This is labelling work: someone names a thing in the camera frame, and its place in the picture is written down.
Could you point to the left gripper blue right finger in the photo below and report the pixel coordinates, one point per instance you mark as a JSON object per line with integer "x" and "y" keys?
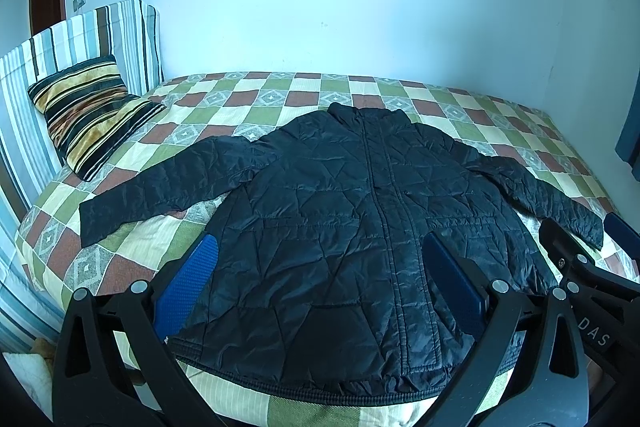
{"x": 461, "y": 284}

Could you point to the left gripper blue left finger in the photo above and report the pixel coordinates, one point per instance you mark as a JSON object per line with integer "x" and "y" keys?
{"x": 180, "y": 282}

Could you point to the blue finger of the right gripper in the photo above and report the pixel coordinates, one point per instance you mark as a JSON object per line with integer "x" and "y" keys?
{"x": 562, "y": 249}
{"x": 622, "y": 234}

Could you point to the black quilted puffer jacket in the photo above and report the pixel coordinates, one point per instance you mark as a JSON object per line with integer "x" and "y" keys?
{"x": 320, "y": 291}

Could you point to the checkered green brown bedspread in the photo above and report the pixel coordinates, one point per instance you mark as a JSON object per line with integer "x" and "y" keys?
{"x": 251, "y": 104}

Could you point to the striped gold black pillow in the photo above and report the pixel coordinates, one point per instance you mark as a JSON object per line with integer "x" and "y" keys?
{"x": 89, "y": 113}

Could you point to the blue striped headboard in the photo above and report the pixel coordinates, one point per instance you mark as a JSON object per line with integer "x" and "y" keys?
{"x": 130, "y": 31}

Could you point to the wall light switch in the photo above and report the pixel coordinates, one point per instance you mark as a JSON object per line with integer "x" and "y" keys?
{"x": 78, "y": 4}

